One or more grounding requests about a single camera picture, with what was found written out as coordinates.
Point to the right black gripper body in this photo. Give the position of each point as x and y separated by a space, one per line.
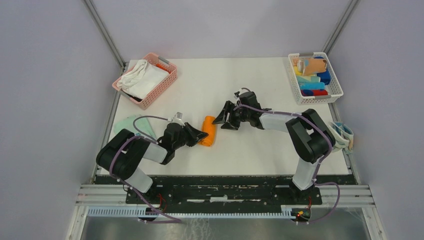
241 115

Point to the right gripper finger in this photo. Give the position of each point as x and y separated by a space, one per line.
226 114
231 125

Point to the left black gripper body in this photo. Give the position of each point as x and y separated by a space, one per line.
180 143

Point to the bright orange towel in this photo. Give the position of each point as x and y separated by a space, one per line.
209 128

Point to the patterned white blue towel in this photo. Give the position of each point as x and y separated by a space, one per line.
343 135

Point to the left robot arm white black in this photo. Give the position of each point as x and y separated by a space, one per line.
124 153

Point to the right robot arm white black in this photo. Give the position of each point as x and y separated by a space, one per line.
310 136

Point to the mint green folded towel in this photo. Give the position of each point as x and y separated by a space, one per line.
140 127

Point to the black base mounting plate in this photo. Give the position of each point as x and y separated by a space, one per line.
228 194

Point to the pink plastic basket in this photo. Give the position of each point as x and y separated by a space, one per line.
153 59

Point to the white cloth in basket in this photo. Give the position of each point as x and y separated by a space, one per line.
142 79

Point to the light blue rolled towel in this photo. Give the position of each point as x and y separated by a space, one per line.
312 86

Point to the teal rolled towel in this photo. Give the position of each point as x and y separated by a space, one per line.
308 79

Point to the yellow rolled towel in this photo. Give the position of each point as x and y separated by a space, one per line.
296 71

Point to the red item in basket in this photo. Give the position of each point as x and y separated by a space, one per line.
160 66

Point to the red blue rolled towel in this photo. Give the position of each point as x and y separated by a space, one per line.
313 92

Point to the dark blue rolled towel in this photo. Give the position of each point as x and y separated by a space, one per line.
325 76

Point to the white plastic basket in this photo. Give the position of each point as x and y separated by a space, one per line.
334 88

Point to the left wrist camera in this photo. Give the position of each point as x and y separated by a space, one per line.
178 119

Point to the white slotted cable duct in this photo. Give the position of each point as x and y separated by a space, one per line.
145 212

